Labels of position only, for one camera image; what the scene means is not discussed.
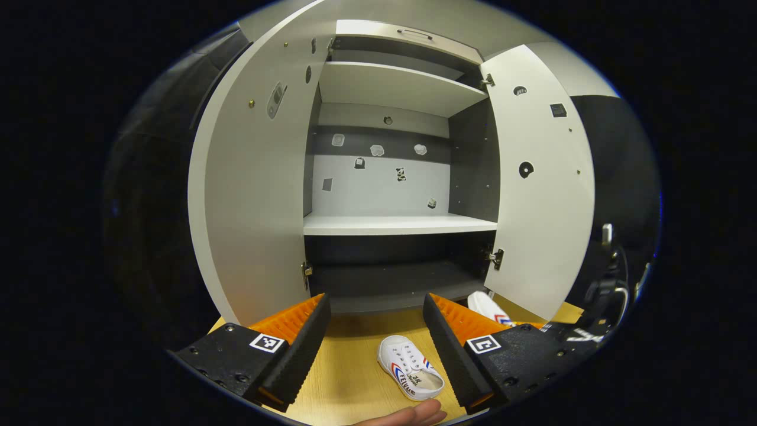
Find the white cabinet drawer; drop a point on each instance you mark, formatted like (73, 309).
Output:
(402, 41)

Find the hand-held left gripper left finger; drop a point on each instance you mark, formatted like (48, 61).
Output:
(301, 355)

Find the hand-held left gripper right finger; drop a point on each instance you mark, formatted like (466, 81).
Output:
(452, 355)

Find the white striped canvas shoe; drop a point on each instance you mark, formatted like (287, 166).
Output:
(408, 364)
(488, 307)

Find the white cabinet door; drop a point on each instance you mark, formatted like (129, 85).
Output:
(547, 225)
(254, 207)

